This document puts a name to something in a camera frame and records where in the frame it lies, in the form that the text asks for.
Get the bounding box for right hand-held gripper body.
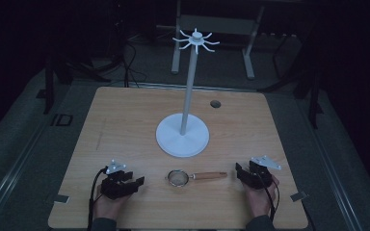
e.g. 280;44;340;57
244;155;283;191

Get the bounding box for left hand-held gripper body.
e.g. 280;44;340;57
100;159;135;201

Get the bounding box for wooden handle mesh strainer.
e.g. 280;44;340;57
165;169;228;189

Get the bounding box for white hook stand rack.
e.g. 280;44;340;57
155;28;221;159

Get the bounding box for person's left hand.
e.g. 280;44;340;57
92;184;133;222

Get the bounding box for person's right hand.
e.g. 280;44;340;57
244;174;280;219

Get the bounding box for grey tape strip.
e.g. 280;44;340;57
289;191;309;203
53;193;71;205

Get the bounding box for black metal stand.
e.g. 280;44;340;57
36;54;66;116
293;62;325;130

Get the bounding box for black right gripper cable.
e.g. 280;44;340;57
255;171;281;223

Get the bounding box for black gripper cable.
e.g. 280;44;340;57
255;171;281;223
87;166;110;231

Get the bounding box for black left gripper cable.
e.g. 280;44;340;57
87;166;110;231

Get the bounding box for black floor cables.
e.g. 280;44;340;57
120;39;148;89

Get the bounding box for grey metal table frame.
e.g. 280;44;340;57
171;0;267;81

